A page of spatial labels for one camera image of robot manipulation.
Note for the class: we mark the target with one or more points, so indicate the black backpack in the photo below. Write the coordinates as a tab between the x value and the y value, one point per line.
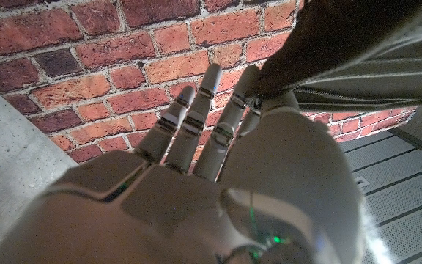
361	47

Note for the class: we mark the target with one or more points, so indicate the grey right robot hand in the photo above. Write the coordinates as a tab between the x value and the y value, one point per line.
181	212

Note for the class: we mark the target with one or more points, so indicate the brick wall print backdrop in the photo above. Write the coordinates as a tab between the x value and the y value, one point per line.
104	73

